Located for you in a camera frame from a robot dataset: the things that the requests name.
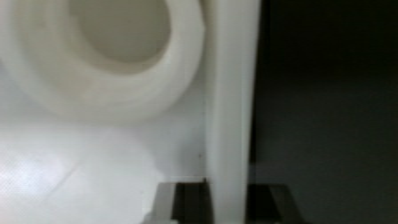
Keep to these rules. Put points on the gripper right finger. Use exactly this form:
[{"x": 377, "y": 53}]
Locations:
[{"x": 270, "y": 207}]

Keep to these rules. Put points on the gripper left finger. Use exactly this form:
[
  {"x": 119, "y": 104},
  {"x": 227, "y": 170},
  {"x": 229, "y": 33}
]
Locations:
[{"x": 179, "y": 204}]

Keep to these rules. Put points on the white square table top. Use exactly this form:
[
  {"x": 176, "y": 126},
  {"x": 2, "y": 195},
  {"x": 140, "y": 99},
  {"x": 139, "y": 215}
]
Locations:
[{"x": 126, "y": 83}]

